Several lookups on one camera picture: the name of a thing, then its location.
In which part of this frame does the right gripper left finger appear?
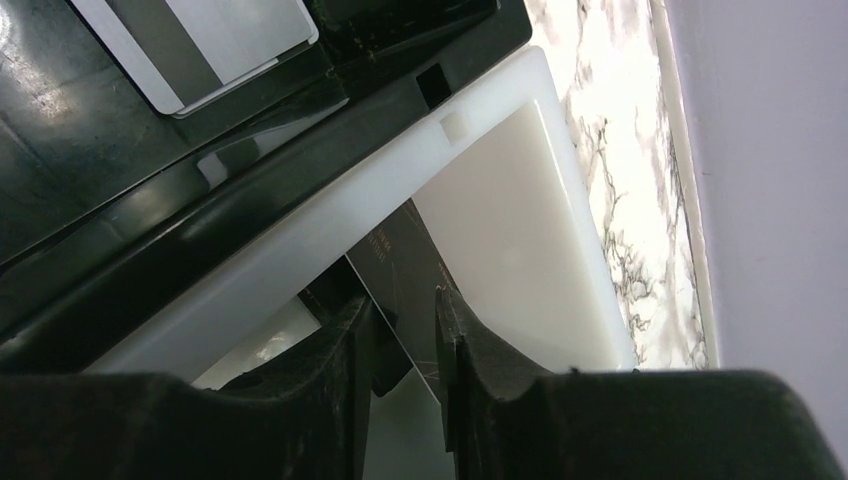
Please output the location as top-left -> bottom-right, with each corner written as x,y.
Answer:
1,297 -> 378,479

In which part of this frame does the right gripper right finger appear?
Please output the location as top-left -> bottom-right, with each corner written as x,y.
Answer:
435,288 -> 844,479

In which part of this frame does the black card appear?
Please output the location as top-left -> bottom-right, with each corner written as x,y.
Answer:
297,257 -> 412,397
346,200 -> 455,397

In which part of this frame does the silver card in bin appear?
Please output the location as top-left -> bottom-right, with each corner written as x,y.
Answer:
71,0 -> 319,118

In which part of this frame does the white middle bin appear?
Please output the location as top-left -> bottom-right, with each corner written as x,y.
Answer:
82,44 -> 639,480

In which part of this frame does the left black bin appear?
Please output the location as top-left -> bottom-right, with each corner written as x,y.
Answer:
1,1 -> 532,374

